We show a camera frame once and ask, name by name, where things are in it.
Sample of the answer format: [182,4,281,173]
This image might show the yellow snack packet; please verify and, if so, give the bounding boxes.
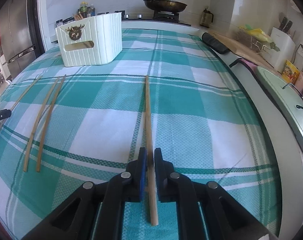
[282,60,299,84]

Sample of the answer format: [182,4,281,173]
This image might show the dark wok with lid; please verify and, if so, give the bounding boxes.
[144,0,187,14]

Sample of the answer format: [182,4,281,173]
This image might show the teal white plaid tablecloth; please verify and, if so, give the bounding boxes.
[0,29,282,239]

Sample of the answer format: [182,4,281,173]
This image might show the cream ribbed utensil holder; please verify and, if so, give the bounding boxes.
[55,12,123,67]

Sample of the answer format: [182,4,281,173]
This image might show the wooden cutting board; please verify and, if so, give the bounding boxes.
[208,30,273,69]

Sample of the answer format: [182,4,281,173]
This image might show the grey refrigerator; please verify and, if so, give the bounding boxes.
[0,0,45,80]

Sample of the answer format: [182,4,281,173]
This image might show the black gas stove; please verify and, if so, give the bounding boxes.
[122,11,190,27]

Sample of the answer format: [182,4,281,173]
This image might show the white knife block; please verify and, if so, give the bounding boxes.
[264,17,296,73]

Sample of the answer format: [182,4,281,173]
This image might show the wire basket with vegetables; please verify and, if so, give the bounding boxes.
[236,24,280,54]

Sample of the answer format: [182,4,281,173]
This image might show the white spice jar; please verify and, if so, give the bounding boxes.
[56,19,63,27]

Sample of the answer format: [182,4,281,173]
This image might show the sauce bottles cluster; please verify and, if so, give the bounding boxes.
[78,2,96,18]

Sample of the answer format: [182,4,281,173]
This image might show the dark glass french press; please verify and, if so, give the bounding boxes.
[200,8,214,28]

